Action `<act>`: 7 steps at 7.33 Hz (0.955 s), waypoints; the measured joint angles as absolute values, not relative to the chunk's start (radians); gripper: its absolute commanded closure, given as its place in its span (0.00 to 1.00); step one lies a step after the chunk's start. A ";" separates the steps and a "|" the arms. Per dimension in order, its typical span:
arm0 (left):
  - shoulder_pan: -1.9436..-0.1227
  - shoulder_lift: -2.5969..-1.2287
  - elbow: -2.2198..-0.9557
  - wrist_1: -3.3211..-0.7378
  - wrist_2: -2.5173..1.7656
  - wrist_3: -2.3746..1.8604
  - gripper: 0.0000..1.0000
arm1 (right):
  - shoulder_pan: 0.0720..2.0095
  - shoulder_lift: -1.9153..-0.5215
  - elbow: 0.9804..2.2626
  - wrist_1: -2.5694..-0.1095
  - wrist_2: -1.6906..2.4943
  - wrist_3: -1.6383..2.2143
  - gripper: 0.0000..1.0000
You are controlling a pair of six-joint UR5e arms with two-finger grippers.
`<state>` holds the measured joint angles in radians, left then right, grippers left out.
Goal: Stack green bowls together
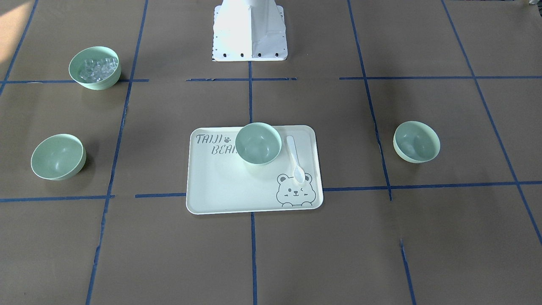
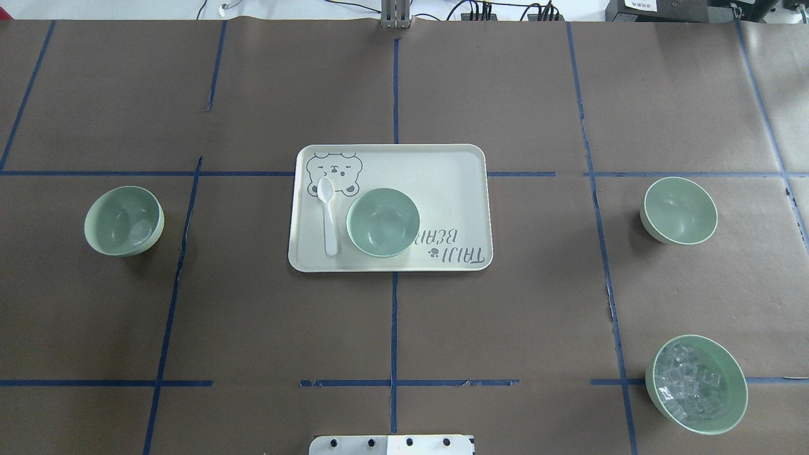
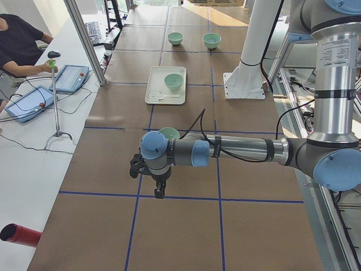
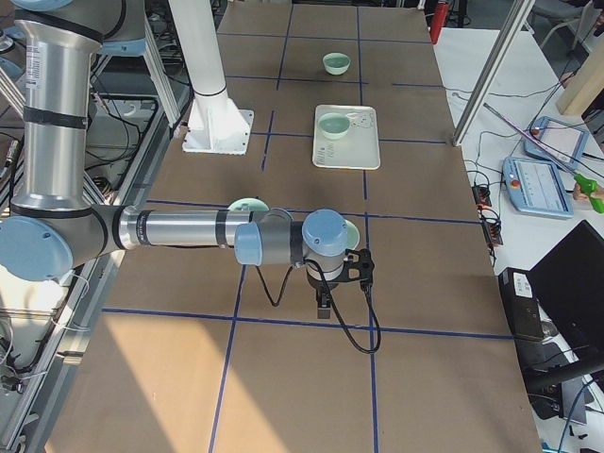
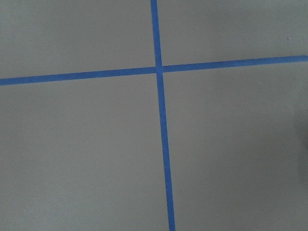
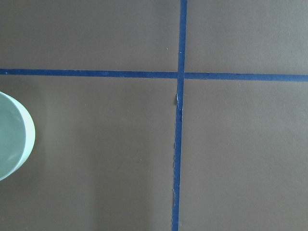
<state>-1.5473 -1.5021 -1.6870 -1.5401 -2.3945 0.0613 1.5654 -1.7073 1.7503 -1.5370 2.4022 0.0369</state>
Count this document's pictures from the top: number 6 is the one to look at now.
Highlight green bowl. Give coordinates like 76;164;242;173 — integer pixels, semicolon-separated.
0;92;36;180

